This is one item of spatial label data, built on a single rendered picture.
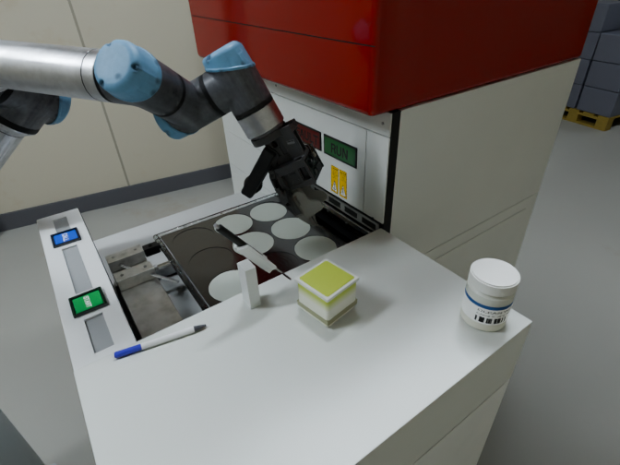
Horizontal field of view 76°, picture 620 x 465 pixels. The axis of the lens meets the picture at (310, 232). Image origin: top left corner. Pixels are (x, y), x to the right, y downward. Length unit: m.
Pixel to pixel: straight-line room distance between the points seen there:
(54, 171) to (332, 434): 2.93
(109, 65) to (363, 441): 0.59
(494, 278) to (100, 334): 0.63
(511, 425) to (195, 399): 1.40
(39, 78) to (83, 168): 2.51
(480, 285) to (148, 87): 0.55
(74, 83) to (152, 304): 0.44
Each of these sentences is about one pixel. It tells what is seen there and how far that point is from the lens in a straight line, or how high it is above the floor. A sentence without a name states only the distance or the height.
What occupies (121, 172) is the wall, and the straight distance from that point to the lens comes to 3.27.
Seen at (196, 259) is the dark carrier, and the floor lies 0.90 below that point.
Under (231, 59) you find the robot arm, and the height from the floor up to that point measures 1.33.
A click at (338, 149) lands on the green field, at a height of 1.10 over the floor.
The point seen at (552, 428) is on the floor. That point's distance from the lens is 1.87.
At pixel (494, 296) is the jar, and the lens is 0.66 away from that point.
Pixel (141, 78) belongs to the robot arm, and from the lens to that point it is 0.62.
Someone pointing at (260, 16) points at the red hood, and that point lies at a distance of 1.02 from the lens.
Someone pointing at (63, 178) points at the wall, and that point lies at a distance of 3.29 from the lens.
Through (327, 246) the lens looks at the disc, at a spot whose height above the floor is 0.90.
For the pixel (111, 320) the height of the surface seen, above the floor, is 0.96.
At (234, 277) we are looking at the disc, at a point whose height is 0.90.
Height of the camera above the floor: 1.45
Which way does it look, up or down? 34 degrees down
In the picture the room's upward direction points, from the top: 3 degrees counter-clockwise
